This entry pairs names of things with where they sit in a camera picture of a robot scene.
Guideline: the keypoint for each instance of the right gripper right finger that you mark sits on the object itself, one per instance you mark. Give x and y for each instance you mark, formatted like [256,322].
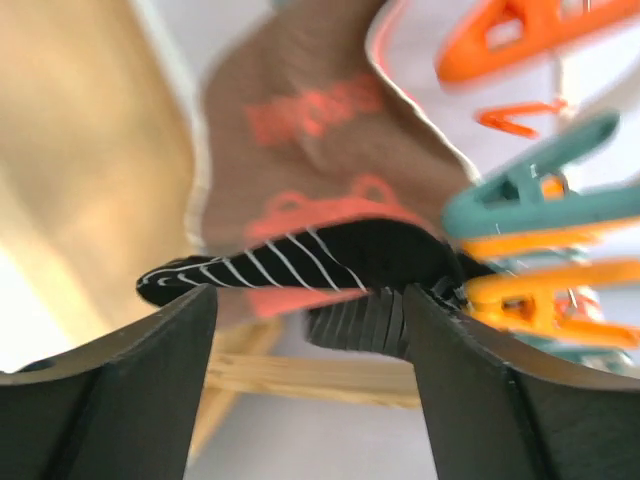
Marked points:
[497,408]

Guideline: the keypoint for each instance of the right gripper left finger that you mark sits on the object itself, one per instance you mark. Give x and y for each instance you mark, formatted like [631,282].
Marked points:
[122,406]

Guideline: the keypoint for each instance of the orange clothes peg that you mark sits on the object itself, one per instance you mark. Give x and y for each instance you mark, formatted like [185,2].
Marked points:
[544,25]
[525,303]

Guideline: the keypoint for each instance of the teal clothes peg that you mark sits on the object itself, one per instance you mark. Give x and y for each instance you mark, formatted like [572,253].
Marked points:
[511,201]

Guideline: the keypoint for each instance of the orange patterned sock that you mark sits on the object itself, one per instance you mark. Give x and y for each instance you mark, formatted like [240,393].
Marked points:
[303,124]

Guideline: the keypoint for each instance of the wooden hanger stand frame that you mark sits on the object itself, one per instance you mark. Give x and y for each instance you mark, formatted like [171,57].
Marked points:
[98,167]

